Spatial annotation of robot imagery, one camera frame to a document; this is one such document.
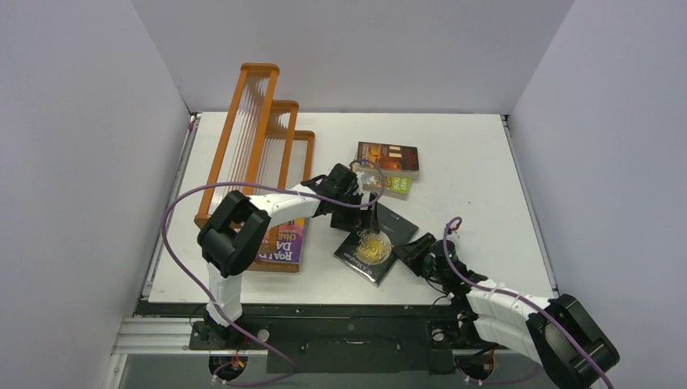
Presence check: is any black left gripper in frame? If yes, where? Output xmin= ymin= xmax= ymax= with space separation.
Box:
xmin=332 ymin=192 xmax=379 ymax=236

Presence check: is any dark Moon and Sixpence book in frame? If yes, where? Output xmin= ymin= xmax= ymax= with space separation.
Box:
xmin=334 ymin=204 xmax=419 ymax=287

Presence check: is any colourful Roald Dahl paperback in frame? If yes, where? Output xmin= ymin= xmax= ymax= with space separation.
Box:
xmin=249 ymin=218 xmax=305 ymax=272

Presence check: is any orange wooden file rack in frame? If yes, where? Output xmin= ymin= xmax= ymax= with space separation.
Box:
xmin=194 ymin=62 xmax=316 ymax=274

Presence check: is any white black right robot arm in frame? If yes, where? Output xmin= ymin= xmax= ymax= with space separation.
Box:
xmin=393 ymin=233 xmax=620 ymax=388

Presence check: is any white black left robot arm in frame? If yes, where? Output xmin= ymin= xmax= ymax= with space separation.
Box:
xmin=197 ymin=164 xmax=379 ymax=348

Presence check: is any green cover paperback book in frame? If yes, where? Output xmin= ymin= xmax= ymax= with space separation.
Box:
xmin=352 ymin=163 xmax=412 ymax=200

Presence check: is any brown cover paperback book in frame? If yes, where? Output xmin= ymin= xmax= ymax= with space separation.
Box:
xmin=355 ymin=142 xmax=420 ymax=180

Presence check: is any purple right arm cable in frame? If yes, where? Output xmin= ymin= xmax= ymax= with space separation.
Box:
xmin=443 ymin=216 xmax=613 ymax=389

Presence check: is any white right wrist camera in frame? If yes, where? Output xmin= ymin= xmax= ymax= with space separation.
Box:
xmin=446 ymin=220 xmax=463 ymax=235

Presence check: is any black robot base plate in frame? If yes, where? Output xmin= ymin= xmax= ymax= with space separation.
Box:
xmin=134 ymin=300 xmax=565 ymax=377

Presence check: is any aluminium rail frame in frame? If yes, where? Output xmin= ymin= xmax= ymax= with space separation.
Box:
xmin=105 ymin=316 xmax=602 ymax=389

